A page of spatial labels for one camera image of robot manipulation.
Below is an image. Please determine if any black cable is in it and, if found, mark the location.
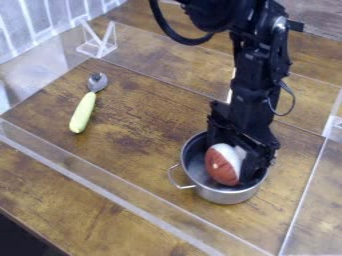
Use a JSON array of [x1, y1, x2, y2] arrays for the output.
[[147, 0, 219, 47]]

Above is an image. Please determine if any yellow-green handled spoon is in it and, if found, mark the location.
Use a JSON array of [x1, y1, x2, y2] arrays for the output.
[[69, 73, 108, 134]]

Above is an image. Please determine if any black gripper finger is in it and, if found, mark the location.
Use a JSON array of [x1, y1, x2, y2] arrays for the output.
[[206, 122, 235, 147], [239, 144, 278, 185]]

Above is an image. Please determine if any red white plush mushroom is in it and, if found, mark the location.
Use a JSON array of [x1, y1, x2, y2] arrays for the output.
[[204, 143, 247, 186]]

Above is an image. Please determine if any black bar on table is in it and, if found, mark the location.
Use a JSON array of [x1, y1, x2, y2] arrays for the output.
[[287, 20, 304, 32]]

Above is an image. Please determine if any clear acrylic barrier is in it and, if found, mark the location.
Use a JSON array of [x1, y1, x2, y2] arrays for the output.
[[0, 118, 272, 256]]

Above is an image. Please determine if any clear acrylic triangle stand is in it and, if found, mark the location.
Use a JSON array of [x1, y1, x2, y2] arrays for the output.
[[76, 21, 117, 59]]

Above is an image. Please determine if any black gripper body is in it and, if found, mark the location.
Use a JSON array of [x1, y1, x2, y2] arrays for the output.
[[207, 85, 280, 149]]

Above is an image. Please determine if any silver metal pot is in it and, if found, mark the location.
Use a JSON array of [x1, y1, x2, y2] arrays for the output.
[[168, 132, 267, 205]]

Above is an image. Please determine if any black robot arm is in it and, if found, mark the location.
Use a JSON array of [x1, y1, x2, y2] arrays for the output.
[[176, 0, 291, 186]]

